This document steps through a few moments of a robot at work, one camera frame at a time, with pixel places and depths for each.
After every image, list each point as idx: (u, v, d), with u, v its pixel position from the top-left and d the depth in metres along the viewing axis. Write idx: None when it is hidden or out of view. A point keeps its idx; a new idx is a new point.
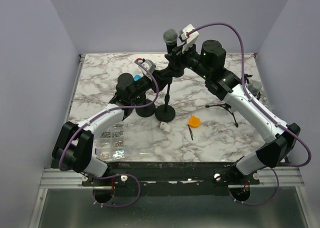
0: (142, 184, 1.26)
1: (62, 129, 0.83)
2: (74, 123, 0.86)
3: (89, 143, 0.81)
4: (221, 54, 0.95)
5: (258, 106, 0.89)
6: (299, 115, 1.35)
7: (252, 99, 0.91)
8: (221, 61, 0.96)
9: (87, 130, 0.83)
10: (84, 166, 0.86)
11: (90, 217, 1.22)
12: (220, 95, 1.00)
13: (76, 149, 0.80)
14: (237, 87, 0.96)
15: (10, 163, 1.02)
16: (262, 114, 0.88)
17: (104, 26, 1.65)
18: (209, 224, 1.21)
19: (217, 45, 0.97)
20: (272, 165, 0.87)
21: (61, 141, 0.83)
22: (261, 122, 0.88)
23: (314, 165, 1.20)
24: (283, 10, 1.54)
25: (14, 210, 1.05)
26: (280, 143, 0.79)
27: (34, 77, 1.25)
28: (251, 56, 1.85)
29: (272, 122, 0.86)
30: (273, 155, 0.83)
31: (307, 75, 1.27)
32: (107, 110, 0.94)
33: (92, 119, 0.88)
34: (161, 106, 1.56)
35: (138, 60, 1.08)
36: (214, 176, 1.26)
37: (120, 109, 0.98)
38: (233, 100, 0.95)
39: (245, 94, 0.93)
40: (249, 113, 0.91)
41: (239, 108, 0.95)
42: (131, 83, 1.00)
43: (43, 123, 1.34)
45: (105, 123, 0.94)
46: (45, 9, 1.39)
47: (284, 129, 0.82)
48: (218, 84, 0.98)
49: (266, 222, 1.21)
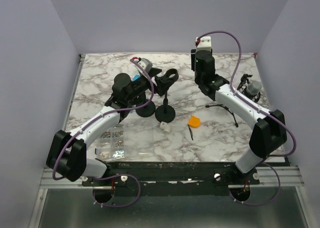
0: (142, 185, 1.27)
1: (55, 139, 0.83)
2: (67, 133, 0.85)
3: (82, 152, 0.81)
4: (211, 59, 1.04)
5: (241, 98, 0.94)
6: (299, 115, 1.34)
7: (237, 93, 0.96)
8: (211, 66, 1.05)
9: (79, 140, 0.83)
10: (78, 173, 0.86)
11: (90, 217, 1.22)
12: (212, 94, 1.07)
13: (69, 158, 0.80)
14: (223, 86, 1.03)
15: (10, 163, 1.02)
16: (246, 104, 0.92)
17: (104, 27, 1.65)
18: (209, 224, 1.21)
19: (208, 54, 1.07)
20: (263, 153, 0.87)
21: (54, 151, 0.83)
22: (245, 111, 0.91)
23: (314, 165, 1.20)
24: (283, 9, 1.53)
25: (14, 211, 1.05)
26: (261, 126, 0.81)
27: (35, 78, 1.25)
28: (251, 56, 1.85)
29: (254, 109, 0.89)
30: (260, 141, 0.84)
31: (307, 75, 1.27)
32: (101, 114, 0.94)
33: (85, 127, 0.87)
34: (161, 106, 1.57)
35: (134, 59, 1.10)
36: (214, 176, 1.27)
37: (115, 113, 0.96)
38: (220, 96, 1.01)
39: (230, 90, 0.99)
40: (236, 106, 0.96)
41: (228, 103, 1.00)
42: (128, 83, 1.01)
43: (43, 123, 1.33)
45: (100, 129, 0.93)
46: (45, 10, 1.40)
47: (266, 114, 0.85)
48: (209, 87, 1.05)
49: (266, 222, 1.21)
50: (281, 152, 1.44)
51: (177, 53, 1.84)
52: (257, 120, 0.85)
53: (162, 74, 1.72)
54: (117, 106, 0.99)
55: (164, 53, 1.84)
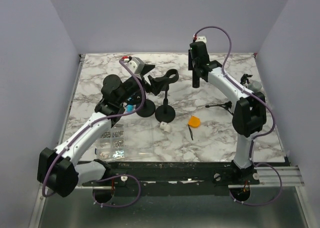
0: (142, 185, 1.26)
1: (40, 157, 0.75)
2: (52, 150, 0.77)
3: (70, 170, 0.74)
4: (202, 44, 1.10)
5: (229, 79, 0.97)
6: (299, 114, 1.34)
7: (226, 74, 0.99)
8: (202, 50, 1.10)
9: (65, 159, 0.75)
10: (71, 185, 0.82)
11: (90, 217, 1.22)
12: (206, 76, 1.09)
13: (58, 177, 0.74)
14: (215, 69, 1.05)
15: (10, 163, 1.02)
16: (232, 85, 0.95)
17: (104, 27, 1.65)
18: (209, 224, 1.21)
19: (200, 41, 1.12)
20: (243, 130, 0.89)
21: (42, 169, 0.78)
22: (231, 91, 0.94)
23: (315, 165, 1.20)
24: (283, 9, 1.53)
25: (14, 210, 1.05)
26: (243, 104, 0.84)
27: (35, 78, 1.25)
28: (251, 56, 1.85)
29: (239, 90, 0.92)
30: (240, 118, 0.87)
31: (307, 74, 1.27)
32: (90, 124, 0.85)
33: (70, 143, 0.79)
34: (161, 106, 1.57)
35: (123, 59, 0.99)
36: (214, 176, 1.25)
37: (105, 120, 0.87)
38: (211, 78, 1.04)
39: (221, 72, 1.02)
40: (224, 87, 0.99)
41: (218, 85, 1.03)
42: (118, 85, 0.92)
43: (43, 122, 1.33)
45: (90, 141, 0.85)
46: (45, 10, 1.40)
47: (249, 94, 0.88)
48: (203, 68, 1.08)
49: (266, 222, 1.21)
50: (281, 153, 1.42)
51: (177, 53, 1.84)
52: (240, 98, 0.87)
53: (162, 74, 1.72)
54: (108, 109, 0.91)
55: (164, 53, 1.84)
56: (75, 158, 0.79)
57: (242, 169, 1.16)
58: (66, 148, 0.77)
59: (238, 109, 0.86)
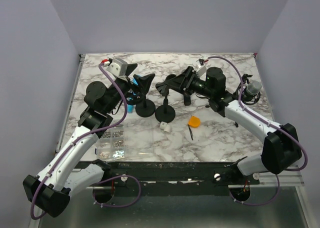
0: (142, 185, 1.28)
1: (24, 185, 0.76)
2: (35, 177, 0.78)
3: (55, 197, 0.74)
4: (222, 78, 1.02)
5: (251, 112, 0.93)
6: (299, 114, 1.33)
7: (246, 108, 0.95)
8: (222, 84, 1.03)
9: (48, 187, 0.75)
10: (64, 207, 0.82)
11: (90, 217, 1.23)
12: (222, 112, 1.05)
13: (44, 203, 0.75)
14: (234, 102, 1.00)
15: (10, 163, 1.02)
16: (255, 118, 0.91)
17: (104, 26, 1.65)
18: (209, 224, 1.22)
19: (220, 72, 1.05)
20: (275, 167, 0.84)
21: (29, 195, 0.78)
22: (254, 125, 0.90)
23: (315, 166, 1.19)
24: (283, 9, 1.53)
25: (13, 211, 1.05)
26: (272, 139, 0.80)
27: (34, 79, 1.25)
28: (251, 56, 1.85)
29: (264, 123, 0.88)
30: (271, 156, 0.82)
31: (308, 74, 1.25)
32: (72, 143, 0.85)
33: (52, 168, 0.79)
34: (161, 106, 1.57)
35: (104, 62, 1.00)
36: (214, 176, 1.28)
37: (88, 136, 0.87)
38: (229, 112, 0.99)
39: (239, 105, 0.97)
40: (248, 120, 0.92)
41: (237, 119, 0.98)
42: (102, 93, 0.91)
43: (43, 123, 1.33)
45: (74, 161, 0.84)
46: (45, 11, 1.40)
47: (276, 128, 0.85)
48: (218, 103, 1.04)
49: (266, 222, 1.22)
50: None
51: (177, 53, 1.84)
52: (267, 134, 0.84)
53: (162, 74, 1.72)
54: (94, 120, 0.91)
55: (164, 53, 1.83)
56: (60, 182, 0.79)
57: (247, 174, 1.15)
58: (47, 175, 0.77)
59: (267, 145, 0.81)
